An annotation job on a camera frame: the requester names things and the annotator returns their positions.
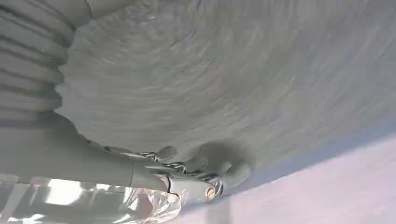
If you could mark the dark grey floor rug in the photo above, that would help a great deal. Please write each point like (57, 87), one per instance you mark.
(216, 77)

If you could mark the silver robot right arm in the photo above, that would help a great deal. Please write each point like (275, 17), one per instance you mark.
(28, 61)

